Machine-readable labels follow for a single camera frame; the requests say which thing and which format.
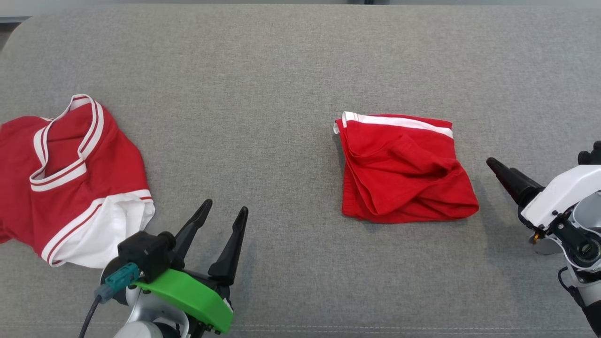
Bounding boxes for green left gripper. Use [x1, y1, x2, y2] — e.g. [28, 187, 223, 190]
[134, 199, 249, 334]

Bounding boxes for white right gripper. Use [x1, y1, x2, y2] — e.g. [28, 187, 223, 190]
[486, 157, 601, 230]

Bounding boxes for red shorts white side stripes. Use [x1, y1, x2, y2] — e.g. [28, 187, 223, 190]
[333, 111, 479, 224]

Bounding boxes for red Bulls 23 jersey shirt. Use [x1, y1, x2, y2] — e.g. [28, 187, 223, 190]
[0, 94, 155, 269]

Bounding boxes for teal left camera connector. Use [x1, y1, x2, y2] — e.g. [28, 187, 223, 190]
[94, 262, 141, 303]

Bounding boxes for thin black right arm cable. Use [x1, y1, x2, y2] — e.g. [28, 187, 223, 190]
[558, 267, 587, 308]

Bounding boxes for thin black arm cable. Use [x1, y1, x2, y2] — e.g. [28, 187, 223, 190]
[558, 267, 587, 308]
[77, 295, 103, 338]

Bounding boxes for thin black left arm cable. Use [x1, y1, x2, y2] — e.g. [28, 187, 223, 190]
[77, 295, 103, 338]

